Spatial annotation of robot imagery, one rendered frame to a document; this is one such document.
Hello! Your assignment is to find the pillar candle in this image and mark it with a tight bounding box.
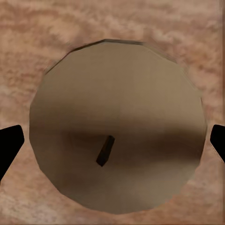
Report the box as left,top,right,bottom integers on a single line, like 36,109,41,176
30,39,208,215

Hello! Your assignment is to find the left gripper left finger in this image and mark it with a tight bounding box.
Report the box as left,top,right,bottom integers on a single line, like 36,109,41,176
0,125,24,180

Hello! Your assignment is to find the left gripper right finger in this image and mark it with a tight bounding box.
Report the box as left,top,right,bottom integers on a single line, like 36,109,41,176
210,124,225,162

